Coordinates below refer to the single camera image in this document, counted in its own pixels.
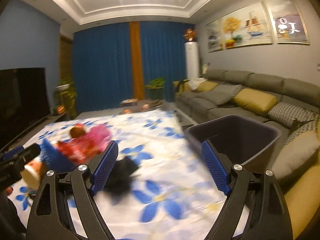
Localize orange white paper cup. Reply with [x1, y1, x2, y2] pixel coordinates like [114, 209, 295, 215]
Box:
[21, 159, 47, 190]

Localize blue foam net sleeve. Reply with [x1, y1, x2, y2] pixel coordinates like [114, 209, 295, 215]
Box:
[40, 138, 75, 173]

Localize red printed plastic bag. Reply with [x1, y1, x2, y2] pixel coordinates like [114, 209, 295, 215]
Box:
[56, 138, 106, 165]

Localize red gold paper cup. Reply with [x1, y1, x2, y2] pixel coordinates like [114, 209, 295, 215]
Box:
[69, 124, 87, 139]

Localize black plastic bag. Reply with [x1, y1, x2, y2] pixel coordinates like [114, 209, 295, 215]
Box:
[103, 157, 139, 197]

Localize pink plastic bag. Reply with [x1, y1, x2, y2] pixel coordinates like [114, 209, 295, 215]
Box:
[85, 124, 112, 153]

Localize dark grey trash bin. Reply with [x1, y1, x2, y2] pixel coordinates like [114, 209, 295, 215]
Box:
[184, 115, 281, 173]

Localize black television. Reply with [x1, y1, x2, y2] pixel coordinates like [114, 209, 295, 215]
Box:
[0, 68, 50, 150]

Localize plant on stand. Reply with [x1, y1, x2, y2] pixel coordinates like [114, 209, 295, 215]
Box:
[53, 78, 78, 120]

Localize floral blue white tablecloth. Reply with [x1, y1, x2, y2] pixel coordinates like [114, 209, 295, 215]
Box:
[7, 108, 251, 240]

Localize patterned black white cushion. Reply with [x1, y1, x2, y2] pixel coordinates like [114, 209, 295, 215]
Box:
[267, 102, 318, 128]

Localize grey sectional sofa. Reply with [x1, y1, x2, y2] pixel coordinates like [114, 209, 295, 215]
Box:
[173, 69, 319, 170]

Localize mustard cushion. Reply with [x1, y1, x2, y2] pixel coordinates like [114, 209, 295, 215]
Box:
[195, 80, 219, 93]
[234, 88, 279, 116]

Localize grey cushion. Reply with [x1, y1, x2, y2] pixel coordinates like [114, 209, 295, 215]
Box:
[196, 90, 233, 106]

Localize far patterned cushion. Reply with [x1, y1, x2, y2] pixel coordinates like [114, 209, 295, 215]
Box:
[213, 84, 244, 97]

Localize dark coffee table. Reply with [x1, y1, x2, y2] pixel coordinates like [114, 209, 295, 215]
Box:
[119, 99, 176, 114]

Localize blue curtains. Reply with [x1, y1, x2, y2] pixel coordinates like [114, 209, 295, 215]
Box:
[72, 21, 194, 113]

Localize far mustard cushion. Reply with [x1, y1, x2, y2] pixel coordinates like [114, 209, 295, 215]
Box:
[195, 80, 219, 93]

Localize potted green plant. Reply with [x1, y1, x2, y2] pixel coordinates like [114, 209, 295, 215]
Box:
[145, 77, 165, 100]

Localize orange curtain strip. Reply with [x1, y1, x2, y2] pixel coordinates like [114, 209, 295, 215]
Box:
[129, 22, 145, 100]

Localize white standing air conditioner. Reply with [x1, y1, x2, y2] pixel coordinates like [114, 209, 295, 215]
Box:
[184, 42, 200, 79]

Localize tree and ship painting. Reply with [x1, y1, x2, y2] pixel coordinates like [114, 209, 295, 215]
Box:
[221, 1, 273, 49]

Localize right framed painting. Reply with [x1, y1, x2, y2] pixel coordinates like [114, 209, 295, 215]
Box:
[264, 0, 310, 45]

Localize left small painting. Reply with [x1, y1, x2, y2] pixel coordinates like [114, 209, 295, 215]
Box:
[206, 18, 223, 53]

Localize flower decoration on conditioner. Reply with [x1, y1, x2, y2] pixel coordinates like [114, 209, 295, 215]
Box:
[183, 28, 197, 42]

